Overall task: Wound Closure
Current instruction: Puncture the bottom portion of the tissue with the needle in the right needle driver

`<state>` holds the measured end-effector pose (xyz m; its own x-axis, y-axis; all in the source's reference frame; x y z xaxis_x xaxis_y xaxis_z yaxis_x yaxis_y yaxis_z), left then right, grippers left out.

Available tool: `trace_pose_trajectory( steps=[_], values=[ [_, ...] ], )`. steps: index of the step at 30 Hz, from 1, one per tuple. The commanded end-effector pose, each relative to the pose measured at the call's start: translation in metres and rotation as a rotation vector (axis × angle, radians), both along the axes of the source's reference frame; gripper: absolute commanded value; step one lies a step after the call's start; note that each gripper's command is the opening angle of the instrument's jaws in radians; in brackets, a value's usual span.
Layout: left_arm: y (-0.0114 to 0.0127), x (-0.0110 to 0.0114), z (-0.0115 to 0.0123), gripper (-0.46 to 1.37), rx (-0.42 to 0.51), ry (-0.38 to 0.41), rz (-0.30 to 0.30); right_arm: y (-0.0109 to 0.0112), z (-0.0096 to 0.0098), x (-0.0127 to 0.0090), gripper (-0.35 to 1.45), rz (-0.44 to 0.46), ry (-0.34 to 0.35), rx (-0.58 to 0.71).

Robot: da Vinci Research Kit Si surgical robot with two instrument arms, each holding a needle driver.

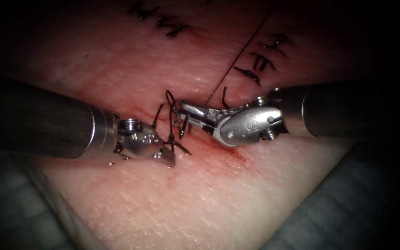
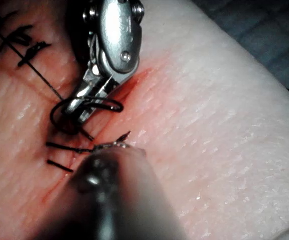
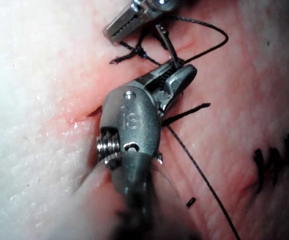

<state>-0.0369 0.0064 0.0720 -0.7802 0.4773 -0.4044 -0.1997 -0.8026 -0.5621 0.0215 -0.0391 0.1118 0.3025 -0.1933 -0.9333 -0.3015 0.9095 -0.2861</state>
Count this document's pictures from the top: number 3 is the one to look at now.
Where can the left arm needle driver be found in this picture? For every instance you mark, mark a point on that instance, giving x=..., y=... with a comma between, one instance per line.
x=157, y=6

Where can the right arm needle driver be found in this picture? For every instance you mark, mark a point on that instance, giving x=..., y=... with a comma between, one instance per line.
x=137, y=120

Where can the right arm needle driver jaw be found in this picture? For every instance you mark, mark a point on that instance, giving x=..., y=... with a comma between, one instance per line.
x=157, y=75
x=178, y=80

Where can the left arm needle driver jaw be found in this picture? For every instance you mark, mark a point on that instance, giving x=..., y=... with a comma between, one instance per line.
x=120, y=20
x=132, y=27

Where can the curved steel needle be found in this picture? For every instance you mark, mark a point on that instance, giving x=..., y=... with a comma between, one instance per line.
x=170, y=47

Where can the dark right arm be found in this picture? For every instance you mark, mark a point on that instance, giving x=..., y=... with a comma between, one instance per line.
x=94, y=215

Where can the tissue pad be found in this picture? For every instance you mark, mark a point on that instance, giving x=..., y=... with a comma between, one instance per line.
x=47, y=100

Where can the short black thread piece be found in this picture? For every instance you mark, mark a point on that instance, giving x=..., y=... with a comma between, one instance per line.
x=191, y=202

